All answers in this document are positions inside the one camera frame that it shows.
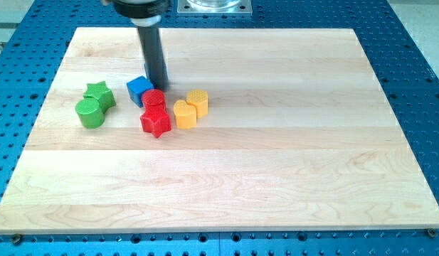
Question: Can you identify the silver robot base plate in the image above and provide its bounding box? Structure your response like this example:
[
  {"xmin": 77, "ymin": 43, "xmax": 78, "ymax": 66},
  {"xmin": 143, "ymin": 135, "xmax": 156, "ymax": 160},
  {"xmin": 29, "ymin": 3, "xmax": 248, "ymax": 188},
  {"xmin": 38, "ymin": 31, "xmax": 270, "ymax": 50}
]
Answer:
[{"xmin": 176, "ymin": 0, "xmax": 253, "ymax": 16}]

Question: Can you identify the blue cube block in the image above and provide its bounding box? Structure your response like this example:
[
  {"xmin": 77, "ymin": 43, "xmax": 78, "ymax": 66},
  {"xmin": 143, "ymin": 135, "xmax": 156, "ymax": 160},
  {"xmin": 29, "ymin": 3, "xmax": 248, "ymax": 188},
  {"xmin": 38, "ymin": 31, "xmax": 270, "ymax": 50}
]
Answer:
[{"xmin": 127, "ymin": 76, "xmax": 154, "ymax": 107}]

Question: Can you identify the green cylinder block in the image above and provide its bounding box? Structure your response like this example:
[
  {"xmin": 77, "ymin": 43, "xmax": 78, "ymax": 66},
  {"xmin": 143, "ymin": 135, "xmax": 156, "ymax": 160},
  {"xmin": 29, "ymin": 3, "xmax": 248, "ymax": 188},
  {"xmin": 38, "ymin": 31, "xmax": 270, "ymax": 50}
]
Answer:
[{"xmin": 75, "ymin": 98, "xmax": 105, "ymax": 129}]

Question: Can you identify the red star block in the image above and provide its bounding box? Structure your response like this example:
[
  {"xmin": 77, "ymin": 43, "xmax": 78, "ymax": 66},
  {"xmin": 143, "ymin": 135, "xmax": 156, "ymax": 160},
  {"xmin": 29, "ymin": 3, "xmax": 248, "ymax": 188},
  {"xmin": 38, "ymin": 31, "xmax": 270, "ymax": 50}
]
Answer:
[{"xmin": 140, "ymin": 107, "xmax": 171, "ymax": 138}]

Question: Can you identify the yellow heart block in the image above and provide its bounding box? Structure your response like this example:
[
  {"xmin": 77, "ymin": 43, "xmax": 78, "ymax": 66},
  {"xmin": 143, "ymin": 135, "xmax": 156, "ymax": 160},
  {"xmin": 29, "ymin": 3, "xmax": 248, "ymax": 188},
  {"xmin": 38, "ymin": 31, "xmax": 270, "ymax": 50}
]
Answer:
[{"xmin": 174, "ymin": 100, "xmax": 197, "ymax": 129}]

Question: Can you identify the green star block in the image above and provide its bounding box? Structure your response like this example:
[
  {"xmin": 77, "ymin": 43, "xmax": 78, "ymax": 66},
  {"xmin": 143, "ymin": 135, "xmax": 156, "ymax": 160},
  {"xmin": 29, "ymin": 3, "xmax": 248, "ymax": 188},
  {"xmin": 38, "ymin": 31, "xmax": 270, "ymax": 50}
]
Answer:
[{"xmin": 83, "ymin": 81, "xmax": 116, "ymax": 114}]

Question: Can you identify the black robot arm flange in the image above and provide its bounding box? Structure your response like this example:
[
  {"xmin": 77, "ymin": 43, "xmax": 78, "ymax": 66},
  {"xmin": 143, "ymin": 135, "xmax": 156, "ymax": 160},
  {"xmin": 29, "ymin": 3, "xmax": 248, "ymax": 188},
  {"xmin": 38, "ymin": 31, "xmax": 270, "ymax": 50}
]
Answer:
[{"xmin": 101, "ymin": 0, "xmax": 171, "ymax": 27}]

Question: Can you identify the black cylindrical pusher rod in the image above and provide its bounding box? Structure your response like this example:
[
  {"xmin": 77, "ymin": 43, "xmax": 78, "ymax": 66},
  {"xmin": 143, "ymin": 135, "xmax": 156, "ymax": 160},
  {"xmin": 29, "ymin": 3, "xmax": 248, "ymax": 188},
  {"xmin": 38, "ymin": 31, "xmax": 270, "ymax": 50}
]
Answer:
[{"xmin": 137, "ymin": 25, "xmax": 169, "ymax": 92}]

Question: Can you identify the blue perforated metal table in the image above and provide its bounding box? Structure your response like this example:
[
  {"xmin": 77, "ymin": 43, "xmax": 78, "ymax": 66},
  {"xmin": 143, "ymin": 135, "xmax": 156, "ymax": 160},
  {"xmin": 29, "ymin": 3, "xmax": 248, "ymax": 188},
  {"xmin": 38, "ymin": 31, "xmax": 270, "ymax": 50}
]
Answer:
[{"xmin": 0, "ymin": 1, "xmax": 439, "ymax": 255}]

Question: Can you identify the yellow hexagon block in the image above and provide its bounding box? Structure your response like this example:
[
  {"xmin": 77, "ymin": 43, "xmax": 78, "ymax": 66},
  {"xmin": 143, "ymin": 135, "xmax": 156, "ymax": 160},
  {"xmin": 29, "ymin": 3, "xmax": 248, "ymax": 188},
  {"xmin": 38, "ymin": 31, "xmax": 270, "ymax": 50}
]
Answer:
[{"xmin": 186, "ymin": 89, "xmax": 208, "ymax": 119}]

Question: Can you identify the red cylinder block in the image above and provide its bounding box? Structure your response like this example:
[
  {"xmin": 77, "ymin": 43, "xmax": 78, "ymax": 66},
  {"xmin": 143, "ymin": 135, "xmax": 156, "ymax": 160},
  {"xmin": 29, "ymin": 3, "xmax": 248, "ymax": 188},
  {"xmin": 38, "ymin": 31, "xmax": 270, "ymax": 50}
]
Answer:
[{"xmin": 142, "ymin": 89, "xmax": 166, "ymax": 111}]

